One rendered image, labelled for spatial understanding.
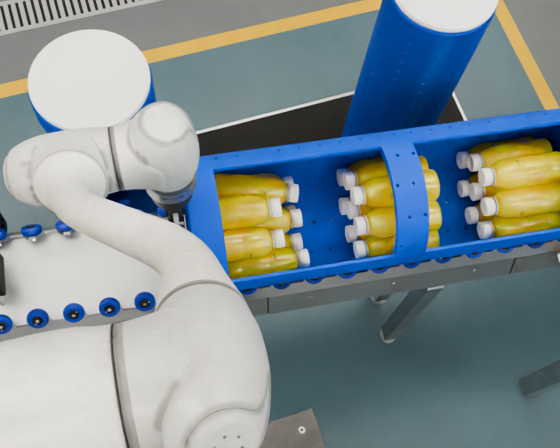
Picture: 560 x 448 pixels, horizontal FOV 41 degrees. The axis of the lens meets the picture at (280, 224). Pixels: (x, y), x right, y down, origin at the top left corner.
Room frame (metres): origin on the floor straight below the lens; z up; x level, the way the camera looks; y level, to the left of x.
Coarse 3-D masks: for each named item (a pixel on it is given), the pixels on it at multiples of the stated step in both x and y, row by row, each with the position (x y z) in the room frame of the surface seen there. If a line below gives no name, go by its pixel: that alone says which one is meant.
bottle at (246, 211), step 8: (224, 200) 0.60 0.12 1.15; (232, 200) 0.60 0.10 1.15; (240, 200) 0.60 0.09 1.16; (248, 200) 0.61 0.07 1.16; (256, 200) 0.61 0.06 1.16; (264, 200) 0.61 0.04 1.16; (224, 208) 0.58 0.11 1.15; (232, 208) 0.58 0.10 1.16; (240, 208) 0.59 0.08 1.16; (248, 208) 0.59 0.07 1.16; (256, 208) 0.59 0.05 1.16; (264, 208) 0.60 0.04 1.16; (224, 216) 0.57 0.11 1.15; (232, 216) 0.57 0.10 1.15; (240, 216) 0.57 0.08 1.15; (248, 216) 0.57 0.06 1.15; (256, 216) 0.58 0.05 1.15; (264, 216) 0.58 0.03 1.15; (224, 224) 0.55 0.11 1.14; (232, 224) 0.56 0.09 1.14; (240, 224) 0.56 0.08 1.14; (248, 224) 0.56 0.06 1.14; (256, 224) 0.57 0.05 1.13
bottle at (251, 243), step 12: (240, 228) 0.56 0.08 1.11; (252, 228) 0.56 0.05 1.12; (264, 228) 0.57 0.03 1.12; (228, 240) 0.53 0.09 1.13; (240, 240) 0.53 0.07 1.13; (252, 240) 0.54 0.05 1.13; (264, 240) 0.54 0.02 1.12; (228, 252) 0.50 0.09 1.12; (240, 252) 0.51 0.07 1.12; (252, 252) 0.52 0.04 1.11; (264, 252) 0.52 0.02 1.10
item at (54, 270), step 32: (32, 256) 0.48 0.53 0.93; (64, 256) 0.49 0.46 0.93; (96, 256) 0.51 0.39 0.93; (128, 256) 0.52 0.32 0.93; (544, 256) 0.72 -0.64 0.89; (32, 288) 0.41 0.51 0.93; (64, 288) 0.42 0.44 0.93; (96, 288) 0.43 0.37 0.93; (128, 288) 0.45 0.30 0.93; (352, 288) 0.56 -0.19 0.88; (384, 288) 0.58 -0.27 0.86; (416, 288) 0.60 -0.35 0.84
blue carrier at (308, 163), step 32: (416, 128) 0.83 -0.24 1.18; (448, 128) 0.83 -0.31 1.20; (480, 128) 0.84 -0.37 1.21; (512, 128) 0.85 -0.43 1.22; (544, 128) 0.97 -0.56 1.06; (224, 160) 0.66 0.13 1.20; (256, 160) 0.67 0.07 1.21; (288, 160) 0.68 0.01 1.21; (320, 160) 0.78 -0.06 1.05; (352, 160) 0.80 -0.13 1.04; (384, 160) 0.72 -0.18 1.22; (416, 160) 0.73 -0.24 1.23; (448, 160) 0.86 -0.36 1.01; (320, 192) 0.74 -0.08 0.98; (416, 192) 0.66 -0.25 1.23; (448, 192) 0.81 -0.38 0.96; (192, 224) 0.51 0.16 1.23; (320, 224) 0.67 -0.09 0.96; (352, 224) 0.68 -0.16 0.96; (416, 224) 0.61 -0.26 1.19; (448, 224) 0.73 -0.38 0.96; (224, 256) 0.47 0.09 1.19; (320, 256) 0.59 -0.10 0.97; (352, 256) 0.60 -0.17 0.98; (384, 256) 0.56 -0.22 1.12; (416, 256) 0.57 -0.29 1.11; (448, 256) 0.60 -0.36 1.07
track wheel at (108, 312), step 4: (104, 300) 0.40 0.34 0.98; (108, 300) 0.40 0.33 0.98; (112, 300) 0.40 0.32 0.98; (116, 300) 0.40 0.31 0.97; (100, 304) 0.39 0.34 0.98; (104, 304) 0.39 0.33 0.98; (108, 304) 0.39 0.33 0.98; (112, 304) 0.39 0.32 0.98; (116, 304) 0.39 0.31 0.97; (100, 308) 0.38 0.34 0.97; (104, 308) 0.38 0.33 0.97; (108, 308) 0.38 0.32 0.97; (112, 308) 0.39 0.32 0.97; (116, 308) 0.39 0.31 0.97; (100, 312) 0.37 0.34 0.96; (104, 312) 0.38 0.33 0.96; (108, 312) 0.38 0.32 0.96; (112, 312) 0.38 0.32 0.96; (116, 312) 0.38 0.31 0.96; (108, 316) 0.37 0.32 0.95
